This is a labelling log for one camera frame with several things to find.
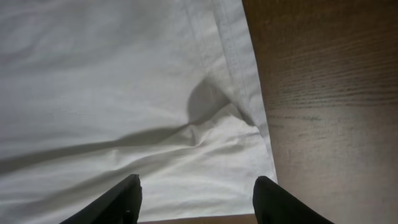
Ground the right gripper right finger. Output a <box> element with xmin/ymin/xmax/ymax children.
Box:
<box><xmin>252</xmin><ymin>176</ymin><xmax>333</xmax><ymax>224</ymax></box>

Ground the white t-shirt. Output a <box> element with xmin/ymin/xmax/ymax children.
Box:
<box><xmin>1</xmin><ymin>0</ymin><xmax>276</xmax><ymax>223</ymax></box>

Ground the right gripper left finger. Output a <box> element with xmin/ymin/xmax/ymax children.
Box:
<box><xmin>61</xmin><ymin>174</ymin><xmax>142</xmax><ymax>224</ymax></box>

